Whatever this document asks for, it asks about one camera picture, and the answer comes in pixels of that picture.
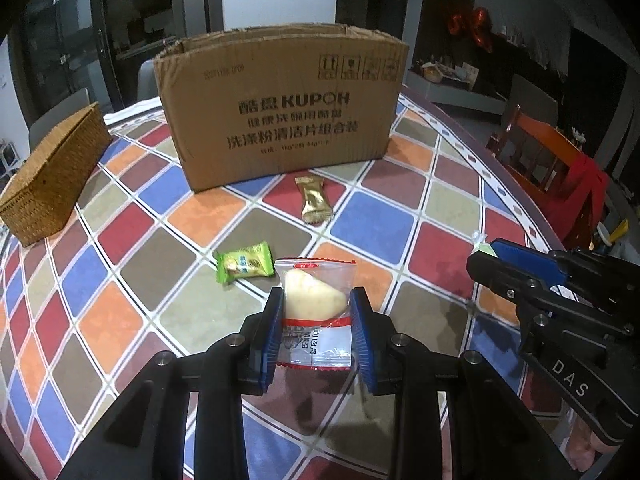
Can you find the clear packet yellow pastry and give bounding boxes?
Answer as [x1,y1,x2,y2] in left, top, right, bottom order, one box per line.
[274,258,356,370]

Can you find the pale green small candy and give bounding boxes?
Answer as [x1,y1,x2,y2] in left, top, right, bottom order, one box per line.
[472,231,497,257]

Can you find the green candy packet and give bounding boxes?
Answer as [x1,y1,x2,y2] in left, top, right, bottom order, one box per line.
[214,242,274,285]

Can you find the gold snack wrapper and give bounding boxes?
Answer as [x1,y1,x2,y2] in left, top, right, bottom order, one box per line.
[295,176,333,226]

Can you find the person's right hand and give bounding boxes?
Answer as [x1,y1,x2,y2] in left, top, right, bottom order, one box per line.
[565,416,617,472]

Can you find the red cloth on chair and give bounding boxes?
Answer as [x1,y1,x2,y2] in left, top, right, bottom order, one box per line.
[547,153,608,250]

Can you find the white low cabinet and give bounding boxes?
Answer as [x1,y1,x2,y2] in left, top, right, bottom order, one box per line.
[404,70,506,116]

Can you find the brown cardboard box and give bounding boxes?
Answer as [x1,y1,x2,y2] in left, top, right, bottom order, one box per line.
[154,24,409,192]

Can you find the red heart balloons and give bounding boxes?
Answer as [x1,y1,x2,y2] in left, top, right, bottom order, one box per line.
[447,6,492,53]

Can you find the woven wicker basket box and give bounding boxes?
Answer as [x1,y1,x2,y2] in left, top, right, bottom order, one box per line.
[1,103,113,247]

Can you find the grey dining chair centre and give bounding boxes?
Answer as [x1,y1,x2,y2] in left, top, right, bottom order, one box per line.
[137,60,158,101]

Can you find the grey dining chair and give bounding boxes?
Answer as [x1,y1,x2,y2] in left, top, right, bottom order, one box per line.
[28,88,91,153]
[137,60,158,101]

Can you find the grey dining chair left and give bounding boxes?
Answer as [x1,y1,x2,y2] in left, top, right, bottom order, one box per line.
[28,88,91,153]

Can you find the glass sliding door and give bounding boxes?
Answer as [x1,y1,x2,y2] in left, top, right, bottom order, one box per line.
[18,0,124,116]

